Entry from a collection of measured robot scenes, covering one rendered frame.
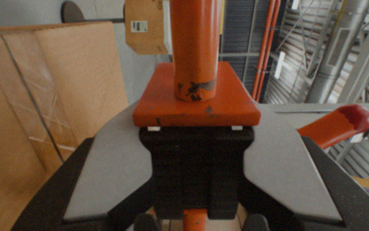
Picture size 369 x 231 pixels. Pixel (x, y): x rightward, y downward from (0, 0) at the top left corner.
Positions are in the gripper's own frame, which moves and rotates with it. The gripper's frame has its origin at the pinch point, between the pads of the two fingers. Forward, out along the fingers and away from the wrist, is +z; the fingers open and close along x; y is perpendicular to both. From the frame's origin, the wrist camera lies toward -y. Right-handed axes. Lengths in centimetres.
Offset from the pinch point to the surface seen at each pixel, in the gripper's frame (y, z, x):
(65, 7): -7, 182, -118
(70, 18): 2, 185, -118
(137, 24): 9, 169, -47
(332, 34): 63, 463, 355
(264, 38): 120, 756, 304
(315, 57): 177, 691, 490
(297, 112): 61, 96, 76
